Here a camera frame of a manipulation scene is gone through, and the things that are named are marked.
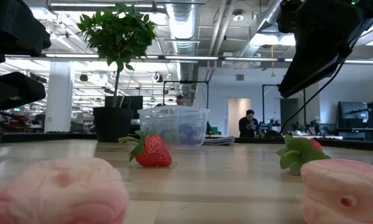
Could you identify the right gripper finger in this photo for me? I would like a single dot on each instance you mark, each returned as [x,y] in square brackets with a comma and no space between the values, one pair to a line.
[317,59]

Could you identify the toy strawberry with broad leaves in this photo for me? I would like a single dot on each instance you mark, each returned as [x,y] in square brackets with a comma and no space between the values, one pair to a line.
[298,154]

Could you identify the pink toy peach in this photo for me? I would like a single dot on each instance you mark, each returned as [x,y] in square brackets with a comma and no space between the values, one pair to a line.
[59,193]
[342,193]

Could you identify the toy strawberry with long stem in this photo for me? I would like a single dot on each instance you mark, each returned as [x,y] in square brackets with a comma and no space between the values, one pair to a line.
[153,152]

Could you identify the black background robot arm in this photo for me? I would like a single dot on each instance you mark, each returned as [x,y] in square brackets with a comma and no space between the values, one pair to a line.
[216,130]

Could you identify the clear plastic tupperware container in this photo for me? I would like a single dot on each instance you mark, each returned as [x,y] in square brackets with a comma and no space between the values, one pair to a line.
[186,119]

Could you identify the dark door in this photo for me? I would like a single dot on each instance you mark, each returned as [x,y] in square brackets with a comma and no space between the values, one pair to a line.
[287,115]

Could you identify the dark background monitor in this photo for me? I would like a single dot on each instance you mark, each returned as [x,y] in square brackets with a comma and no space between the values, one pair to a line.
[357,116]

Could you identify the blue robot equipment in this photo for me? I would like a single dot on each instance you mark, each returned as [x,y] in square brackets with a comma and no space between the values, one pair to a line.
[267,127]

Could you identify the white ceiling sensor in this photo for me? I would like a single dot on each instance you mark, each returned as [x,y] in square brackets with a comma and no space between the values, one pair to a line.
[238,17]

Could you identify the white pillar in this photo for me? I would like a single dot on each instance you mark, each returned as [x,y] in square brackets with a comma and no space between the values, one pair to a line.
[59,102]

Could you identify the person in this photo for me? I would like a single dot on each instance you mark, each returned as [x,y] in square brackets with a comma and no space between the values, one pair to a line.
[180,100]
[247,124]

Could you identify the pale door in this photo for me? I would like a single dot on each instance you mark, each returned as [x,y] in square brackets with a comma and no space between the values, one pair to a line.
[233,118]

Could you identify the grey folded cloth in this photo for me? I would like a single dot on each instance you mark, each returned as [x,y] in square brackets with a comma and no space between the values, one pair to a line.
[219,140]

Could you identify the potted green plant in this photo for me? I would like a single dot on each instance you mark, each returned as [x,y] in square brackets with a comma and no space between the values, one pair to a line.
[112,124]

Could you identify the black background rig frame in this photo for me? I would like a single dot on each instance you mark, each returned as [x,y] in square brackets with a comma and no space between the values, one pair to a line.
[186,81]
[270,85]

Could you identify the silver ventilation duct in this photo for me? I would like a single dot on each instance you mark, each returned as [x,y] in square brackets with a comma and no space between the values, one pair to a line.
[267,18]
[183,25]

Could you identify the grey wall vent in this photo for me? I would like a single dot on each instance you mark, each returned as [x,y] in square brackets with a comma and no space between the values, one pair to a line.
[240,77]

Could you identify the black aluminium table frame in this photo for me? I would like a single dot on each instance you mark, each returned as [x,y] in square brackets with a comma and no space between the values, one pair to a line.
[49,137]

